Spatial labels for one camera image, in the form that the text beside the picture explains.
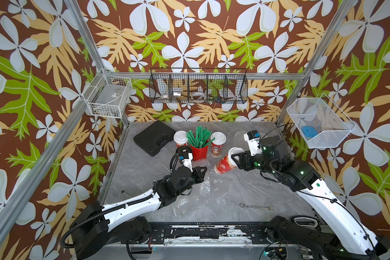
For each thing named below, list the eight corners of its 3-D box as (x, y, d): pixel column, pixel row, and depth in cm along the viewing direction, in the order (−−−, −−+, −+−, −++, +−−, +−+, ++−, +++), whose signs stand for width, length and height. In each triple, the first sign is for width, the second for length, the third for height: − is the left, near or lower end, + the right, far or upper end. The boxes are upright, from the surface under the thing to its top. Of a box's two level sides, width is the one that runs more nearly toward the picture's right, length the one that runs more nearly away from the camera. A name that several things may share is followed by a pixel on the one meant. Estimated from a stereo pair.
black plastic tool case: (134, 143, 110) (131, 137, 105) (158, 124, 122) (157, 118, 117) (153, 157, 103) (151, 152, 98) (177, 136, 114) (176, 130, 110)
